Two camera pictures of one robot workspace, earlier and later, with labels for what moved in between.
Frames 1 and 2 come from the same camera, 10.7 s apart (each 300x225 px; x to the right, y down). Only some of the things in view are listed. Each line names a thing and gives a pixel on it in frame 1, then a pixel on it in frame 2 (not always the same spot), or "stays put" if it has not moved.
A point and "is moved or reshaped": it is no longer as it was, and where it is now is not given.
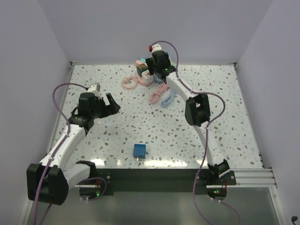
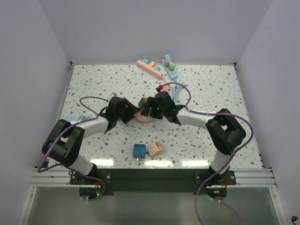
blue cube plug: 139,151 stays put
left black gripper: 112,108 → 131,109
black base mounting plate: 109,180 stays put
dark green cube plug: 140,68 → 142,102
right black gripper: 150,63 → 151,102
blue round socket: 157,79 is moved or reshaped
